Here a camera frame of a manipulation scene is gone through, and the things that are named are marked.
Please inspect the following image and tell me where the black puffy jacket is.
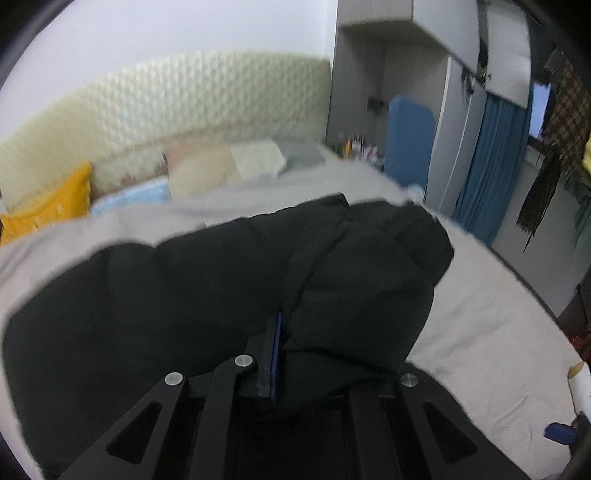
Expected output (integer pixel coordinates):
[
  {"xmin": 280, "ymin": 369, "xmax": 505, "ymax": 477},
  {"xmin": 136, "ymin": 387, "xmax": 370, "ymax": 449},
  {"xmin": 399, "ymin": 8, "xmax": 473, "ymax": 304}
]
[{"xmin": 3, "ymin": 195, "xmax": 454, "ymax": 479}]

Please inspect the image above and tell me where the grey bed sheet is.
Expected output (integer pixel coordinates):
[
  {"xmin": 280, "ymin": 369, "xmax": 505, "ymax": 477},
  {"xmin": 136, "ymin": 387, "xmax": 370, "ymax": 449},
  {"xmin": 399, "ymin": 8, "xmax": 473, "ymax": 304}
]
[{"xmin": 1, "ymin": 160, "xmax": 579, "ymax": 479}]

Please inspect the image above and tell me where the blue small object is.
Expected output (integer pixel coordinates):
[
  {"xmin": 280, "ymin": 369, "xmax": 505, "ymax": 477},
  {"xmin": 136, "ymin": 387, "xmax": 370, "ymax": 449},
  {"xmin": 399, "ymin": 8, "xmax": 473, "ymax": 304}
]
[{"xmin": 544, "ymin": 422, "xmax": 577, "ymax": 446}]

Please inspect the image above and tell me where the white cardboard tube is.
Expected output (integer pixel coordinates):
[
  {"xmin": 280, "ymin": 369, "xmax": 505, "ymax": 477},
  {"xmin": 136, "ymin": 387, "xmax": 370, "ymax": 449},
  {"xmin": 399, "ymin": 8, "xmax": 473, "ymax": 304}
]
[{"xmin": 567, "ymin": 361, "xmax": 591, "ymax": 420}]

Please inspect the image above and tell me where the light blue pillow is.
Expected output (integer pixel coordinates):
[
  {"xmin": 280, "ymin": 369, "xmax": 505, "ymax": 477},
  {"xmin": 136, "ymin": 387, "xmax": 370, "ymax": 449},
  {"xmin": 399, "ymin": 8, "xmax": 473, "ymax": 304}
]
[{"xmin": 89, "ymin": 176, "xmax": 170, "ymax": 216}]

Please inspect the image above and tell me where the yellow pillow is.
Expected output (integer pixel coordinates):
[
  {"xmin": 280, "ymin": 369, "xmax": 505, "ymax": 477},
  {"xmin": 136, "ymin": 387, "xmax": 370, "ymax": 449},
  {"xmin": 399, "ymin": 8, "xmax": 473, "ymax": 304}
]
[{"xmin": 1, "ymin": 163, "xmax": 92, "ymax": 246}]

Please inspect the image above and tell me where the beige pillow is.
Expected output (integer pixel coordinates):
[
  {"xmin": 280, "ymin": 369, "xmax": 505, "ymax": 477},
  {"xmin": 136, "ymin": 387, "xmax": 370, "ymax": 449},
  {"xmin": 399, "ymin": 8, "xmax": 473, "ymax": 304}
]
[{"xmin": 164, "ymin": 142, "xmax": 242, "ymax": 201}]

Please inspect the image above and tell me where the blue curtain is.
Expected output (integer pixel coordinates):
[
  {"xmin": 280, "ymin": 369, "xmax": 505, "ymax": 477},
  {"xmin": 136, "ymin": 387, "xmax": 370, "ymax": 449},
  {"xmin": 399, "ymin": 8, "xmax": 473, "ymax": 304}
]
[{"xmin": 453, "ymin": 93, "xmax": 531, "ymax": 246}]

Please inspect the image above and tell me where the cream folded blanket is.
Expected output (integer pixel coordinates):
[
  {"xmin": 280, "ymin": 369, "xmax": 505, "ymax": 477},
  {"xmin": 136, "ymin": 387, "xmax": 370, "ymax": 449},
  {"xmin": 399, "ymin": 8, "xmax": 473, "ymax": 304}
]
[{"xmin": 229, "ymin": 139, "xmax": 287, "ymax": 181}]

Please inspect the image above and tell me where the grey folded cloth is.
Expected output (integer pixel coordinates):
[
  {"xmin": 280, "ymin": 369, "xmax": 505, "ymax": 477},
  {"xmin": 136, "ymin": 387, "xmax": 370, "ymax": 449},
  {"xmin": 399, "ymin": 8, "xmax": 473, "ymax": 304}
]
[{"xmin": 276, "ymin": 140, "xmax": 325, "ymax": 172}]

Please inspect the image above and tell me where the cream quilted headboard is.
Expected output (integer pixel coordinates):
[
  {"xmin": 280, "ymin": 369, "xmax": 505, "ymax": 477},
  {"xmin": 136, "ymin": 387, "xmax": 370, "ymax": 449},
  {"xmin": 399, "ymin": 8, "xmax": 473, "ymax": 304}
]
[{"xmin": 1, "ymin": 51, "xmax": 332, "ymax": 210}]

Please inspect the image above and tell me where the plaid hanging garment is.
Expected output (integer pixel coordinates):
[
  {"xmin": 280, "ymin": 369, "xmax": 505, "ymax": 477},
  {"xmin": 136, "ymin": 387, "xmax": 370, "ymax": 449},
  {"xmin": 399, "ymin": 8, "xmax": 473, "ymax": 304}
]
[{"xmin": 517, "ymin": 49, "xmax": 590, "ymax": 243}]

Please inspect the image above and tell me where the grey wardrobe cabinet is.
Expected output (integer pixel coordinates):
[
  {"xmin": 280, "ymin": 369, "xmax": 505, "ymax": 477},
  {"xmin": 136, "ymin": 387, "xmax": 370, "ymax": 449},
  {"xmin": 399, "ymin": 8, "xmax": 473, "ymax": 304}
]
[{"xmin": 327, "ymin": 1, "xmax": 531, "ymax": 215}]

